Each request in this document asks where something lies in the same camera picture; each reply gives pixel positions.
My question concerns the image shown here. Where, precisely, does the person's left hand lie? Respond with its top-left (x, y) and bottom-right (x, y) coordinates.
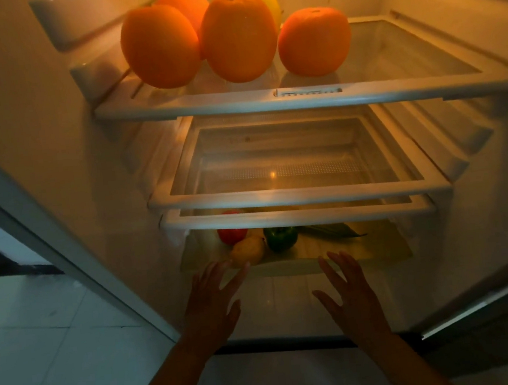
top-left (177, 257), bottom-right (260, 357)

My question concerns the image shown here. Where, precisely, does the person's right hand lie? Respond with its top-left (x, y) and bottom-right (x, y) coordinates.
top-left (308, 246), bottom-right (391, 348)

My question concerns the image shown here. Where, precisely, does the person's left forearm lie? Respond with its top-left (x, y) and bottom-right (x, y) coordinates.
top-left (111, 335), bottom-right (221, 385)

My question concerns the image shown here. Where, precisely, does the person's right forearm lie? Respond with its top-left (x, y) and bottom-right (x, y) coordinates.
top-left (363, 322), bottom-right (459, 385)

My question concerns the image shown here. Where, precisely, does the yellow lemon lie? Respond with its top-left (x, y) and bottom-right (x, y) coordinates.
top-left (228, 235), bottom-right (268, 268)

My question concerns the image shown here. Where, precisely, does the clear crisper drawer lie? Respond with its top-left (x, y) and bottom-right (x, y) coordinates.
top-left (176, 208), bottom-right (414, 289)

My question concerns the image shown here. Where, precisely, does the red tomato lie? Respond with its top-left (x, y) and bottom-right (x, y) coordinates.
top-left (215, 208), bottom-right (250, 247)

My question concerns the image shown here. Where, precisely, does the green bell pepper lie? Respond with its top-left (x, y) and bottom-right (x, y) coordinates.
top-left (263, 224), bottom-right (300, 254)

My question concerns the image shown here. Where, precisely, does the glass fridge shelf, label strip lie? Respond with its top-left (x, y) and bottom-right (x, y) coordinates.
top-left (86, 1), bottom-right (508, 137)

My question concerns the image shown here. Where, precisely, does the white refrigerator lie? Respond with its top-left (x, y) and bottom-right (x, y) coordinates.
top-left (0, 0), bottom-right (508, 385)

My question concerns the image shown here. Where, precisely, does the large orange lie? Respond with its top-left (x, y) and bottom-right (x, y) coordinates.
top-left (116, 0), bottom-right (205, 94)
top-left (274, 4), bottom-right (356, 81)
top-left (195, 0), bottom-right (284, 87)
top-left (156, 0), bottom-right (213, 38)

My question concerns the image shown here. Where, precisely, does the glass fridge shelf, white frame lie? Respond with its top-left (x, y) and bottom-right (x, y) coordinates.
top-left (139, 91), bottom-right (454, 224)
top-left (158, 182), bottom-right (438, 242)

